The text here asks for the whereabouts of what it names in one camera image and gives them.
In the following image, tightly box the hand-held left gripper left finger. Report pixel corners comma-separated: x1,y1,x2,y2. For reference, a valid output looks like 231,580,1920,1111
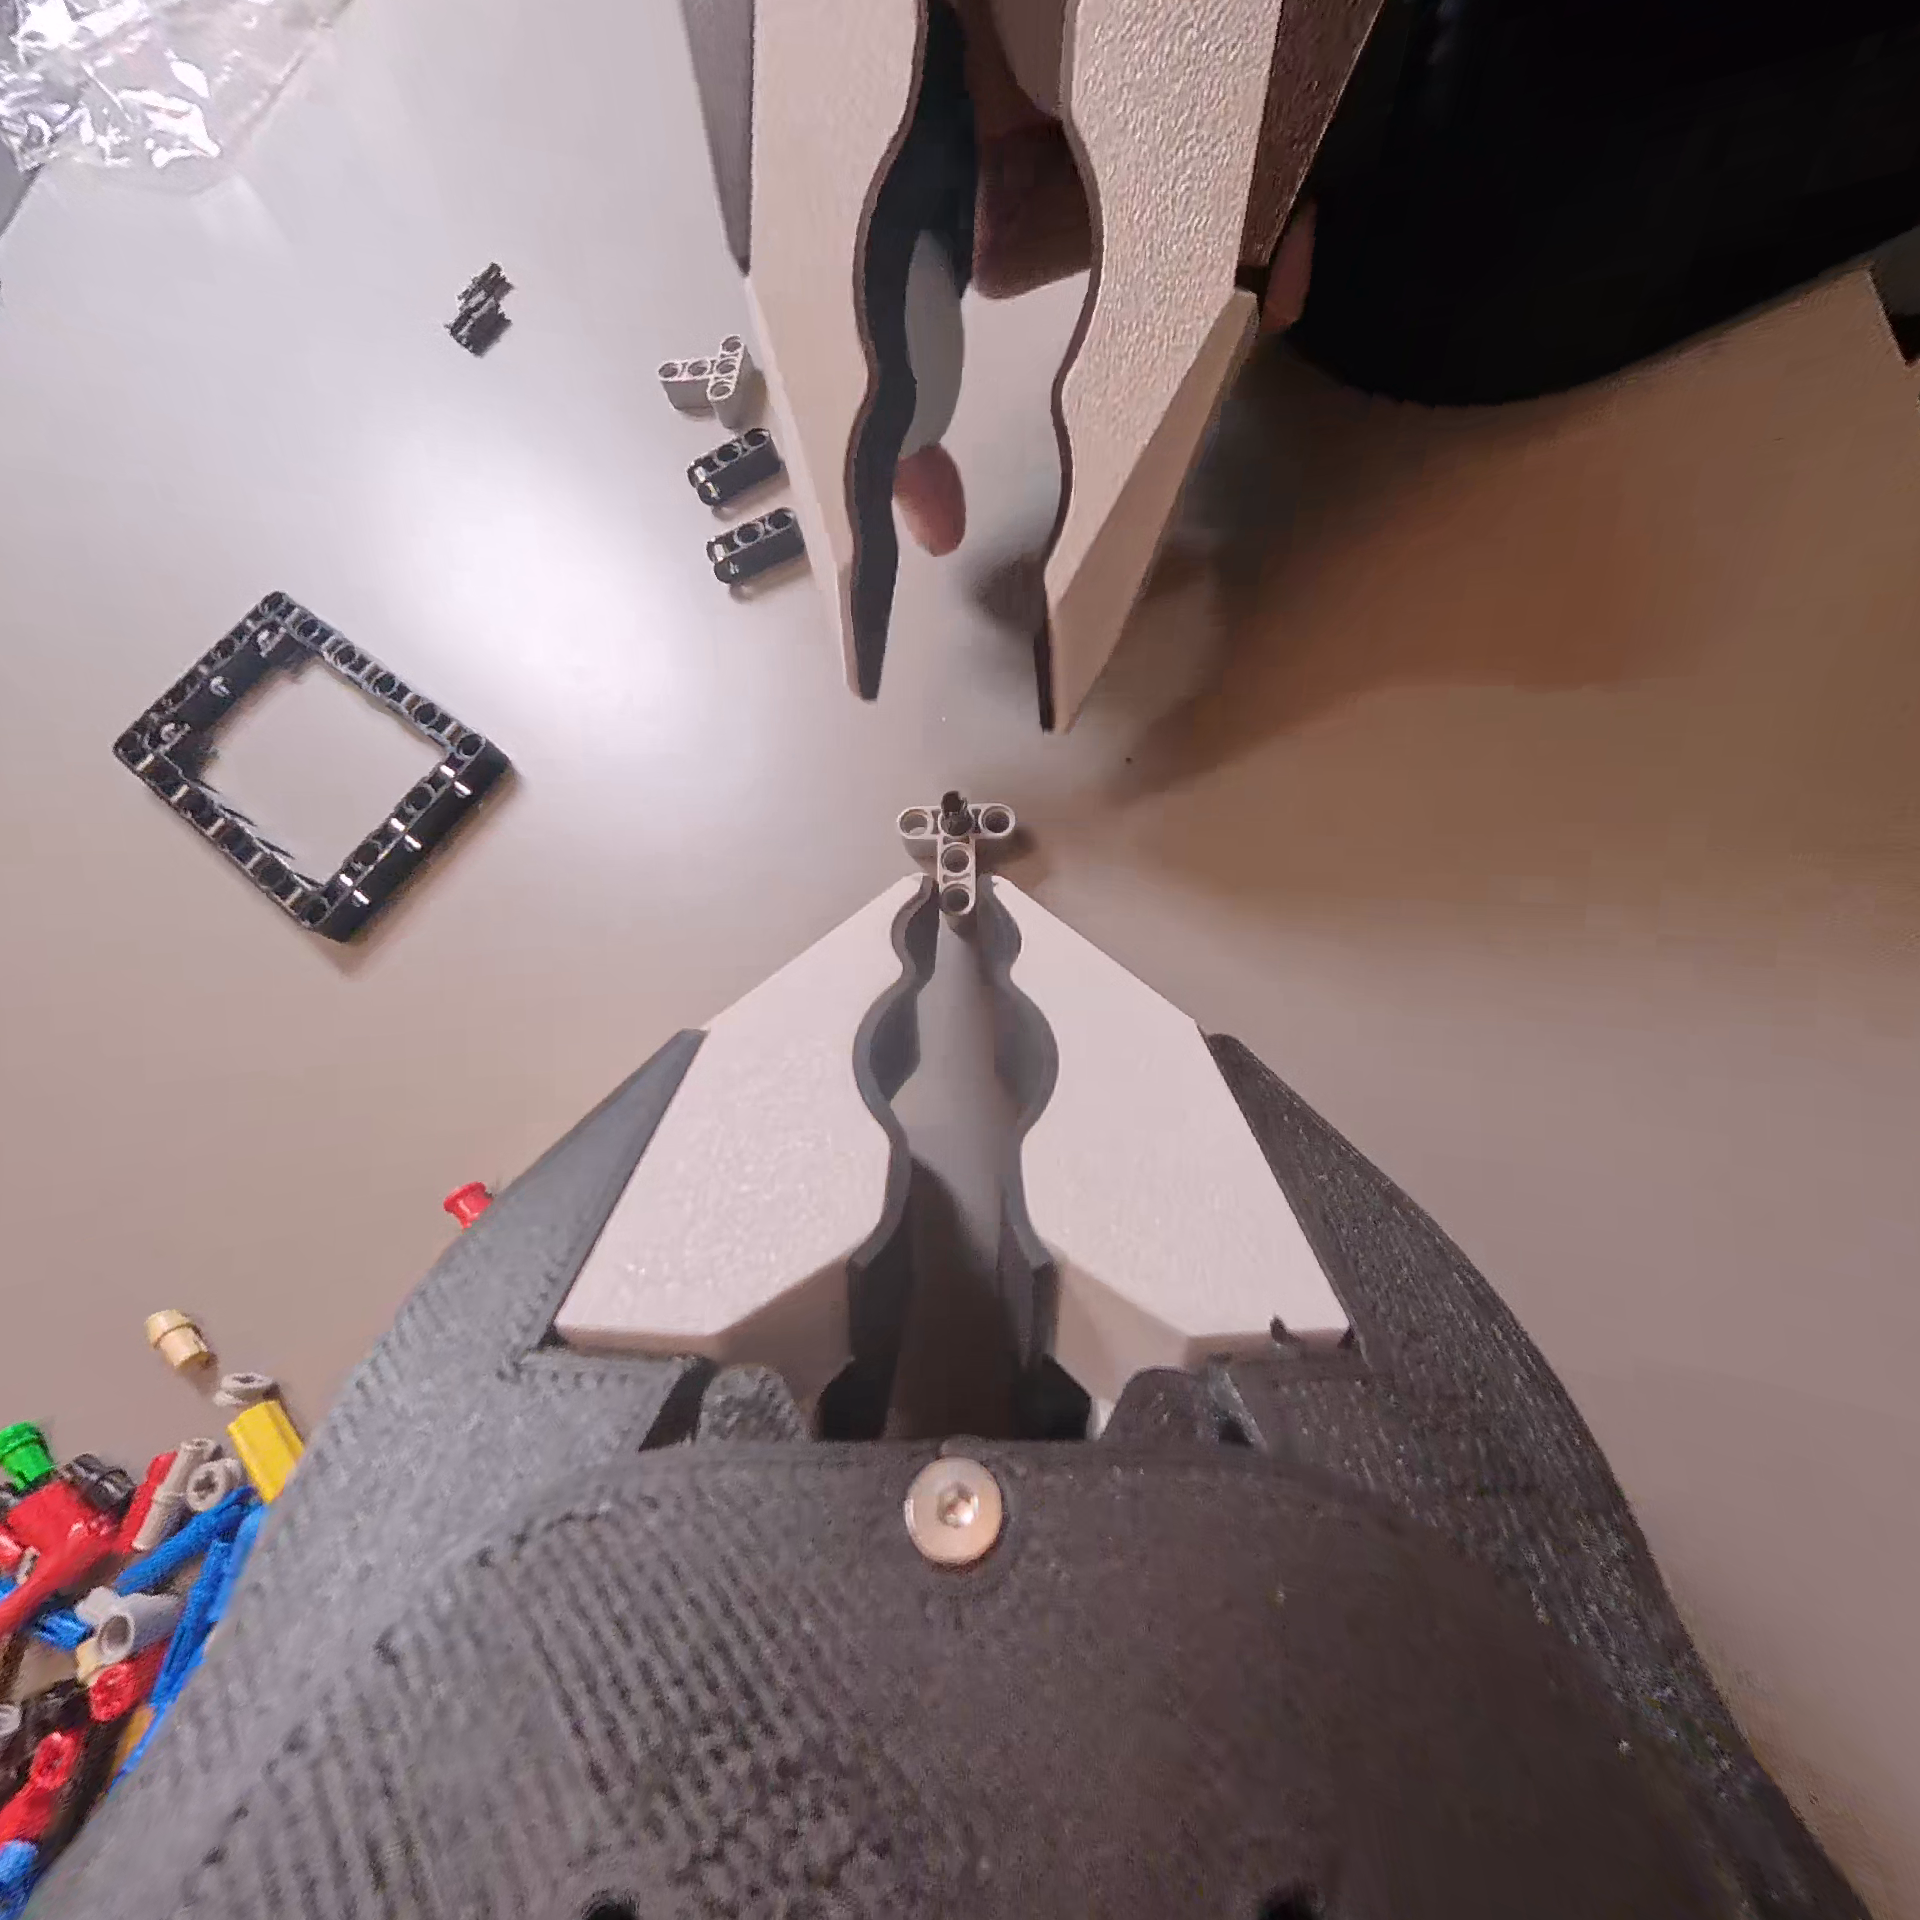
550,878,962,1442

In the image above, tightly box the grey T-shaped lego beam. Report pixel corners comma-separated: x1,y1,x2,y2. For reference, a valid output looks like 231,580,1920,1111
896,803,1020,920

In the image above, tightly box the person's right forearm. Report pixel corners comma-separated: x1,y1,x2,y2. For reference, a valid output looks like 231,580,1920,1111
1274,0,1920,407

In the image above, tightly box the grey angled lego beam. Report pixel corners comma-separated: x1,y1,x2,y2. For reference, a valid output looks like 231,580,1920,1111
655,334,752,424

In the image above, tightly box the black lego frame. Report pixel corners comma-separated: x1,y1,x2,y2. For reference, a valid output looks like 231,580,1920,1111
112,589,512,943

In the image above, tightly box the pile of colourful lego pieces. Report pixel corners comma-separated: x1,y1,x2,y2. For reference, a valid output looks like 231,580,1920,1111
0,1365,308,1892

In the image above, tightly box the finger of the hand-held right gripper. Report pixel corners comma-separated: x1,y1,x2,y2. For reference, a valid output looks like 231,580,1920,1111
1034,0,1390,736
681,0,976,703

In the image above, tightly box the short black lego beam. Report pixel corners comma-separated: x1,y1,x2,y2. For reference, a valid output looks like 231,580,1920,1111
686,427,785,504
704,508,800,587

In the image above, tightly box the clear plastic bag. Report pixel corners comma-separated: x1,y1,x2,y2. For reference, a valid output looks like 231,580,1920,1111
0,0,324,167

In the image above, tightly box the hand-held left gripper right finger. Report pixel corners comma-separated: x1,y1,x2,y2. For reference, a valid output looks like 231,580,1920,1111
967,878,1353,1442

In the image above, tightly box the person's right hand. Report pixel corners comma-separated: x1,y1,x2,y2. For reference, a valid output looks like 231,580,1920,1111
901,0,1103,560

